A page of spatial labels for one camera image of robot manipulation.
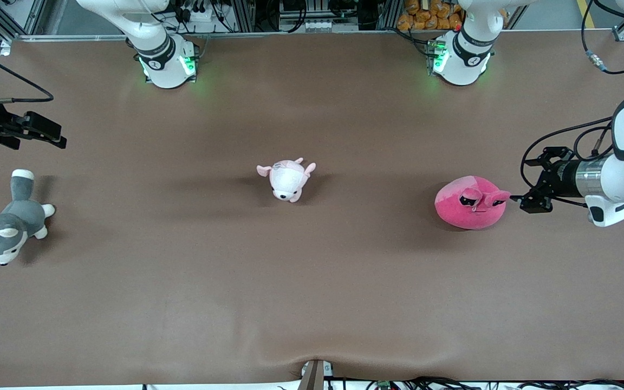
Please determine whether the hot pink round plush toy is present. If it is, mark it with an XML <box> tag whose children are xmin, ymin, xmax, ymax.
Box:
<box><xmin>434</xmin><ymin>175</ymin><xmax>511</xmax><ymax>230</ymax></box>

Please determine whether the grey white plush husky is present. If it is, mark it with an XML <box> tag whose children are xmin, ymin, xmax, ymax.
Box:
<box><xmin>0</xmin><ymin>169</ymin><xmax>56</xmax><ymax>266</ymax></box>

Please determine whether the orange snack packets bag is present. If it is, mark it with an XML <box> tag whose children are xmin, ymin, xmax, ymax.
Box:
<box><xmin>397</xmin><ymin>0</ymin><xmax>467</xmax><ymax>31</ymax></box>

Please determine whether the white power strip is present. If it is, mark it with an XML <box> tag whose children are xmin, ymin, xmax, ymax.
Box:
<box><xmin>174</xmin><ymin>3</ymin><xmax>215</xmax><ymax>25</ymax></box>

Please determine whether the brown table mat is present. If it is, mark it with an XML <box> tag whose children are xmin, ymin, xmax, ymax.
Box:
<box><xmin>0</xmin><ymin>30</ymin><xmax>624</xmax><ymax>386</ymax></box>

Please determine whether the white terminal block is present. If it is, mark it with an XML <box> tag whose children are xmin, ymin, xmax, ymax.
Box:
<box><xmin>302</xmin><ymin>19</ymin><xmax>341</xmax><ymax>32</ymax></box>

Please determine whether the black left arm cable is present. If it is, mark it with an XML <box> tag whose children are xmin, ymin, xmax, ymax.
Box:
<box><xmin>521</xmin><ymin>116</ymin><xmax>614</xmax><ymax>207</ymax></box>

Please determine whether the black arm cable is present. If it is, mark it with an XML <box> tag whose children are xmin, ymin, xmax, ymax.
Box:
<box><xmin>521</xmin><ymin>116</ymin><xmax>614</xmax><ymax>207</ymax></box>
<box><xmin>0</xmin><ymin>41</ymin><xmax>54</xmax><ymax>105</ymax></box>

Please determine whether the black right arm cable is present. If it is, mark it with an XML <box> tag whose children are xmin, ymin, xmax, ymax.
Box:
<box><xmin>0</xmin><ymin>41</ymin><xmax>54</xmax><ymax>105</ymax></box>

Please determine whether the black cable with metal connector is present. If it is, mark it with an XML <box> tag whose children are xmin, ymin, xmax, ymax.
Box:
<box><xmin>582</xmin><ymin>0</ymin><xmax>624</xmax><ymax>75</ymax></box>

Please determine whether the black cable bundle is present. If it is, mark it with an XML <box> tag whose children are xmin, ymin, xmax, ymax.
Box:
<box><xmin>339</xmin><ymin>376</ymin><xmax>624</xmax><ymax>390</ymax></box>

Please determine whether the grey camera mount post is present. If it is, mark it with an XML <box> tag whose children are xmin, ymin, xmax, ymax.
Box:
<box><xmin>297</xmin><ymin>359</ymin><xmax>334</xmax><ymax>390</ymax></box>

